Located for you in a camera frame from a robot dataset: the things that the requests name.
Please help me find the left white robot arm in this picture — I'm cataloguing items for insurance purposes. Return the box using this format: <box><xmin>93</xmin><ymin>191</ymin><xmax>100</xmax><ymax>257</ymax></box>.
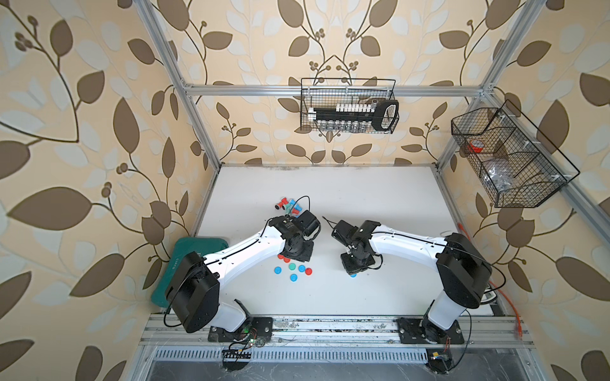
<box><xmin>165</xmin><ymin>211</ymin><xmax>321</xmax><ymax>336</ymax></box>

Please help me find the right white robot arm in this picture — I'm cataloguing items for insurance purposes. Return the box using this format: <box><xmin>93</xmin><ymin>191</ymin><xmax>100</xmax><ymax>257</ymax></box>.
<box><xmin>331</xmin><ymin>220</ymin><xmax>493</xmax><ymax>332</ymax></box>

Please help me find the green plastic tool case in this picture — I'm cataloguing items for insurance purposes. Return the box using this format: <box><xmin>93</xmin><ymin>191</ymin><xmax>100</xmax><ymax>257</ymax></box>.
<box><xmin>151</xmin><ymin>237</ymin><xmax>229</xmax><ymax>308</ymax></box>

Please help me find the small circuit board right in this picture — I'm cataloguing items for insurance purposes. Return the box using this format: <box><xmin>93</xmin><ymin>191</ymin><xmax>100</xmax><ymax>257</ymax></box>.
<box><xmin>426</xmin><ymin>349</ymin><xmax>453</xmax><ymax>375</ymax></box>

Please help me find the small circuit board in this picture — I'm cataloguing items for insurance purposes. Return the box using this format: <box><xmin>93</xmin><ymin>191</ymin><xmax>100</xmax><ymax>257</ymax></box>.
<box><xmin>221</xmin><ymin>339</ymin><xmax>267</xmax><ymax>372</ymax></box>
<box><xmin>426</xmin><ymin>349</ymin><xmax>453</xmax><ymax>375</ymax></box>

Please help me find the small circuit board left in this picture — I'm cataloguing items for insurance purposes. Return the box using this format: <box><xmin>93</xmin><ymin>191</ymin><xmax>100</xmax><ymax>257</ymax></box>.
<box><xmin>221</xmin><ymin>339</ymin><xmax>267</xmax><ymax>372</ymax></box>

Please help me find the clear plastic bag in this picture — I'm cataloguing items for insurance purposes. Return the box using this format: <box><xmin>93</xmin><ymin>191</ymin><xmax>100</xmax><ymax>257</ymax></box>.
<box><xmin>483</xmin><ymin>158</ymin><xmax>516</xmax><ymax>193</ymax></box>

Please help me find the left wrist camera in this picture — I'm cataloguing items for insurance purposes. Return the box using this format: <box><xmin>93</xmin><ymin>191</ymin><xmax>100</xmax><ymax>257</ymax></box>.
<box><xmin>296</xmin><ymin>211</ymin><xmax>320</xmax><ymax>237</ymax></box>

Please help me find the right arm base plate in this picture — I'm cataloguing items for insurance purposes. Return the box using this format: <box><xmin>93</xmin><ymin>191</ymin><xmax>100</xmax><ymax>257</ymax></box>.
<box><xmin>396</xmin><ymin>317</ymin><xmax>465</xmax><ymax>345</ymax></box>

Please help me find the socket rail tool black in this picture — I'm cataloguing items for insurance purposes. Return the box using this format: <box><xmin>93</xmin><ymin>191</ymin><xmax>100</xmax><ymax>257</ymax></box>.
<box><xmin>305</xmin><ymin>99</ymin><xmax>400</xmax><ymax>134</ymax></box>

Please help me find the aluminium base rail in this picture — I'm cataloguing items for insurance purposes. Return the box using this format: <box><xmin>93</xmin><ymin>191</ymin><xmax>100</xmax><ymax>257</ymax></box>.
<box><xmin>139</xmin><ymin>313</ymin><xmax>530</xmax><ymax>353</ymax></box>

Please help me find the black wire basket back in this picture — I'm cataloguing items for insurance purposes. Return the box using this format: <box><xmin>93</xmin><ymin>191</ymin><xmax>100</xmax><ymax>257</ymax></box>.
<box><xmin>300</xmin><ymin>77</ymin><xmax>400</xmax><ymax>134</ymax></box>

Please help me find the black wire basket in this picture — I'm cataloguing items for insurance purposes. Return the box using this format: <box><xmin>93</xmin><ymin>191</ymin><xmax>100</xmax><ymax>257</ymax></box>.
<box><xmin>451</xmin><ymin>99</ymin><xmax>581</xmax><ymax>208</ymax></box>
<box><xmin>300</xmin><ymin>77</ymin><xmax>400</xmax><ymax>134</ymax></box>

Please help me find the orange cable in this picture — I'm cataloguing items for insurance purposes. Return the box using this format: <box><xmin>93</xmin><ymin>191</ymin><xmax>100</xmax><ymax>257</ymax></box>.
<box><xmin>456</xmin><ymin>222</ymin><xmax>524</xmax><ymax>340</ymax></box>

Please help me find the black wire basket right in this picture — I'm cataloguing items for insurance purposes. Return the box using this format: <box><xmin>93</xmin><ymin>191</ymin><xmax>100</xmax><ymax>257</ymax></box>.
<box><xmin>451</xmin><ymin>99</ymin><xmax>581</xmax><ymax>208</ymax></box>

